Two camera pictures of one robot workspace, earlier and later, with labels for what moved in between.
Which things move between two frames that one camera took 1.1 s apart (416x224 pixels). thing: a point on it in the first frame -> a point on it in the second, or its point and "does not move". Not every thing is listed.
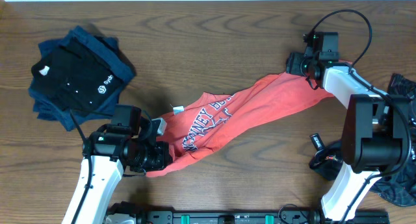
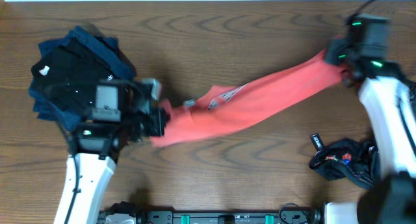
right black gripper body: (298, 65) -> (341, 52)
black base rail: (123, 212) does not move
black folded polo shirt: (73, 78) does not move
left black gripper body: (146, 155) -> (147, 123)
